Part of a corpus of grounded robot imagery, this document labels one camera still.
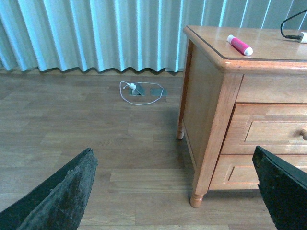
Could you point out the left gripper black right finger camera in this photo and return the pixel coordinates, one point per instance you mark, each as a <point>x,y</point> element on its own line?
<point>283,189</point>

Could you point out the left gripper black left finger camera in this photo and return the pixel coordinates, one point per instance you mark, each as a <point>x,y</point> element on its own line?
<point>59,202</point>

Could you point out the wooden top drawer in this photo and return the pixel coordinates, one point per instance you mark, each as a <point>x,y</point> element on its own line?
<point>279,128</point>

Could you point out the wooden drawer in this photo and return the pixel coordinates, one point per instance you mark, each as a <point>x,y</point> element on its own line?
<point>279,128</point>
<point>234,172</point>

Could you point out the pink marker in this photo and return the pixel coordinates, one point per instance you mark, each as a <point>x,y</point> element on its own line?
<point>242,47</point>

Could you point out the wooden bottom drawer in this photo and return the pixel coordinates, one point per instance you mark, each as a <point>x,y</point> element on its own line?
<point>234,172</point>

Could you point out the wooden nightstand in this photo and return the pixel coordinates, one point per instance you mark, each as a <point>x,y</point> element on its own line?
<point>217,77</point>

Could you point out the open floor socket box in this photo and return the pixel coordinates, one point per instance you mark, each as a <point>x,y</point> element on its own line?
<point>136,89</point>

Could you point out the closed floor socket plate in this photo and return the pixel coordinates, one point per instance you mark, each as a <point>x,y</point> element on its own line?
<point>158,92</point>

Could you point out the white charger adapter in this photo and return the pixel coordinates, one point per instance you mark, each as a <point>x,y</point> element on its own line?
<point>303,38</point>

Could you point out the teal pleated curtain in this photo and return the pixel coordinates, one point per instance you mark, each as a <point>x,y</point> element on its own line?
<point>121,34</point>

